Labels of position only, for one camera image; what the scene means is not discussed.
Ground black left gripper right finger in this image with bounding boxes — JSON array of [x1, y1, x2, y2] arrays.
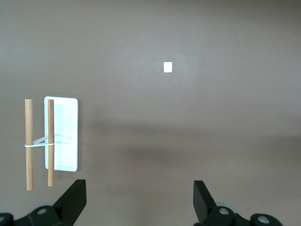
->
[[193, 180, 282, 226]]

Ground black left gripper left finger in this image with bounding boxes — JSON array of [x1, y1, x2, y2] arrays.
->
[[0, 179, 87, 226]]

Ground white rack tray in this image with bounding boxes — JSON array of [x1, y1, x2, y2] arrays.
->
[[44, 96, 79, 172]]

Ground wooden chopsticks pair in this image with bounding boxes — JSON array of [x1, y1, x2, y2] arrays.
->
[[24, 98, 35, 191], [48, 99, 55, 187]]

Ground white wire rack bracket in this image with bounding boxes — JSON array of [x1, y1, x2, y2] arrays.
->
[[24, 133, 71, 148]]

